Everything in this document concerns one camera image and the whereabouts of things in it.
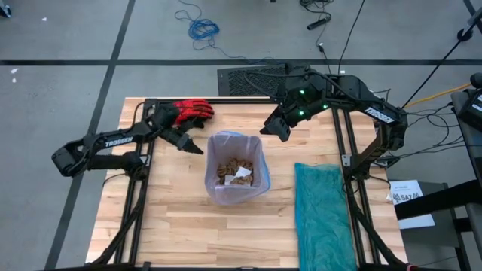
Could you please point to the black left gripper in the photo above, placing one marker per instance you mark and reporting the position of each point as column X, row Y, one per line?
column 171, row 132

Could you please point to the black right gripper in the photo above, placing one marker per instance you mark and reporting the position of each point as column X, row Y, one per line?
column 283, row 126

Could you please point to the large brown paper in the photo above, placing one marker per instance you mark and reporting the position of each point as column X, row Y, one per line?
column 225, row 170

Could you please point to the white paper scrap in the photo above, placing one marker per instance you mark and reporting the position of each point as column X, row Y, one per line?
column 241, row 173

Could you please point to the grey plastic trash bin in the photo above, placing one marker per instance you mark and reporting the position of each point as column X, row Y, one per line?
column 214, row 190

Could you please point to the pink translucent trash bag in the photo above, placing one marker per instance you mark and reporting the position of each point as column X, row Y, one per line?
column 260, row 188

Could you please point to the teal plastic trash bag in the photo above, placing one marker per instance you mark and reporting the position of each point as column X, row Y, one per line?
column 324, row 218

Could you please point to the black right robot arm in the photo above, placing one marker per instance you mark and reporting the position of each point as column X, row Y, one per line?
column 376, row 113

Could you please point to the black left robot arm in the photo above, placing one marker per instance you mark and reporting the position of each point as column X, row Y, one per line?
column 116, row 141

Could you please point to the red black work glove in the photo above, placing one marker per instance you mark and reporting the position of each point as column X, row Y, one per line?
column 194, row 109

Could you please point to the black perforated floor mat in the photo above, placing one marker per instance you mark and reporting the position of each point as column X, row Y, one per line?
column 233, row 81

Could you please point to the black power strip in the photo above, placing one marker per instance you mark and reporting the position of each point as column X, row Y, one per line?
column 319, row 23

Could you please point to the white printed paper sheet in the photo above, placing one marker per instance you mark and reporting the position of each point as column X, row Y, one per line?
column 404, row 188

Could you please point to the black desk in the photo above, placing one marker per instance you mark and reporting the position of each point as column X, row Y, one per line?
column 433, row 201

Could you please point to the black tripod stand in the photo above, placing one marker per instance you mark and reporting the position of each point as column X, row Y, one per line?
column 465, row 34

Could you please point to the black metal table frame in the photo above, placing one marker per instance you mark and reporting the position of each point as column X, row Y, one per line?
column 241, row 100

